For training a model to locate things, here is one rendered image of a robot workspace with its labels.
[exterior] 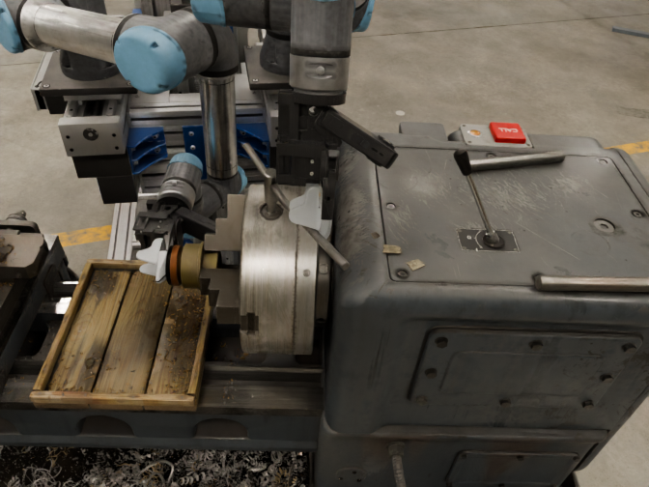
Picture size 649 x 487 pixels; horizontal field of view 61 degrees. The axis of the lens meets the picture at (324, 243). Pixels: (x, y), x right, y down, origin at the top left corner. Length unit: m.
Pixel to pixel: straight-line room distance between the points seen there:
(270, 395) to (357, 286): 0.40
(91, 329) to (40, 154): 2.28
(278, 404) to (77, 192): 2.19
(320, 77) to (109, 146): 0.86
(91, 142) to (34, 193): 1.74
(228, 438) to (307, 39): 0.86
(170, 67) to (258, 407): 0.65
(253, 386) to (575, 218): 0.67
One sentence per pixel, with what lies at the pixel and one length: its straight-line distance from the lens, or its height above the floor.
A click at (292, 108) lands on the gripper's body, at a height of 1.48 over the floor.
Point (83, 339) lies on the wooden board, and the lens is 1.26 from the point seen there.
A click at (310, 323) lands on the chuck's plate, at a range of 0.93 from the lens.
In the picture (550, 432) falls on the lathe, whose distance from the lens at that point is 1.22.
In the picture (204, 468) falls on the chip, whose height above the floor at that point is 0.59.
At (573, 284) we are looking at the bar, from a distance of 0.87.
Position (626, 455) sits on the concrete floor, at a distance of 2.38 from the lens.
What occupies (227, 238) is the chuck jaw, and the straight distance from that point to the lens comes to 1.04.
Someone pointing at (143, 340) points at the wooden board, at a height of 0.89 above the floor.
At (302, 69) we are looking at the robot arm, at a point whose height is 1.53.
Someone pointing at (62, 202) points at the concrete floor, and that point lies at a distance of 3.08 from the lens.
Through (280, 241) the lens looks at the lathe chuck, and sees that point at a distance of 0.90.
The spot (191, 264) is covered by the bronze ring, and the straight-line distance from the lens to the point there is 1.03.
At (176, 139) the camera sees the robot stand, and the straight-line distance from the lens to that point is 1.59.
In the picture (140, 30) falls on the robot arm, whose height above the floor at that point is 1.43.
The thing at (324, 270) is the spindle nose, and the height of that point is 1.15.
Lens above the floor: 1.84
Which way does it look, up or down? 43 degrees down
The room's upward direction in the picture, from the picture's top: 5 degrees clockwise
